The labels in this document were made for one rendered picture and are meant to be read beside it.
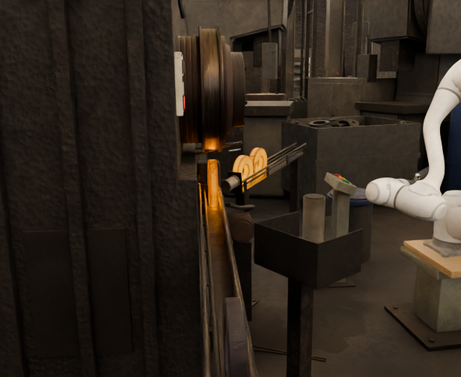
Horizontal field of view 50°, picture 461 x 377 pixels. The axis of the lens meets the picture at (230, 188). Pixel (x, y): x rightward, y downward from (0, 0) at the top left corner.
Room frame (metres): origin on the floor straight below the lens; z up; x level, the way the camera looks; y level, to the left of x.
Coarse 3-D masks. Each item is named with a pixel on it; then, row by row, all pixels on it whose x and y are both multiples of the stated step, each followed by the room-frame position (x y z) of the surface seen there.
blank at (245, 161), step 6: (240, 156) 2.36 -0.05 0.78; (246, 156) 2.37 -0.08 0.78; (234, 162) 2.33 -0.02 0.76; (240, 162) 2.32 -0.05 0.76; (246, 162) 2.37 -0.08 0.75; (252, 162) 2.42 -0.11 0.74; (234, 168) 2.31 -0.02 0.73; (240, 168) 2.32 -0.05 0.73; (246, 168) 2.40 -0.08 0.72; (252, 168) 2.42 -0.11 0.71; (246, 174) 2.39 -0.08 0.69
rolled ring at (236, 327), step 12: (228, 300) 0.85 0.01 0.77; (240, 300) 0.84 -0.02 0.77; (228, 312) 0.81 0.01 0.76; (240, 312) 0.81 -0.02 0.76; (228, 324) 0.78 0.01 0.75; (240, 324) 0.78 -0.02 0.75; (228, 336) 0.77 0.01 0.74; (240, 336) 0.77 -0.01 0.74; (228, 348) 0.76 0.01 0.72; (240, 348) 0.75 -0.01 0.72; (228, 360) 0.75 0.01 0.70; (240, 360) 0.75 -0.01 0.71; (228, 372) 0.76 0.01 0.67; (240, 372) 0.74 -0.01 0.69
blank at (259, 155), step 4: (256, 148) 2.50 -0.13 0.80; (260, 148) 2.50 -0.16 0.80; (252, 152) 2.47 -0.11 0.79; (256, 152) 2.46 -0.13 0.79; (260, 152) 2.50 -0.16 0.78; (264, 152) 2.53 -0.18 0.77; (252, 156) 2.45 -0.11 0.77; (256, 156) 2.46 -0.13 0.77; (260, 156) 2.50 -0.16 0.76; (264, 156) 2.54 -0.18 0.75; (252, 160) 2.44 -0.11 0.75; (256, 160) 2.46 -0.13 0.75; (260, 160) 2.53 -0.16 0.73; (264, 160) 2.54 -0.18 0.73; (256, 164) 2.46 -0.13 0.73; (260, 164) 2.53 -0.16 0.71; (264, 164) 2.54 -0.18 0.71; (256, 168) 2.46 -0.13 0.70; (260, 168) 2.51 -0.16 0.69; (260, 172) 2.50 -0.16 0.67; (260, 176) 2.50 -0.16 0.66
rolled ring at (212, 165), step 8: (208, 160) 1.91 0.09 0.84; (208, 168) 1.95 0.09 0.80; (216, 168) 1.86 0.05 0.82; (208, 176) 1.97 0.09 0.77; (216, 176) 1.84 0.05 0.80; (208, 184) 1.97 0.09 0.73; (216, 184) 1.83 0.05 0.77; (208, 192) 1.96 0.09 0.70; (216, 192) 1.83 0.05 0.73; (216, 200) 1.84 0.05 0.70
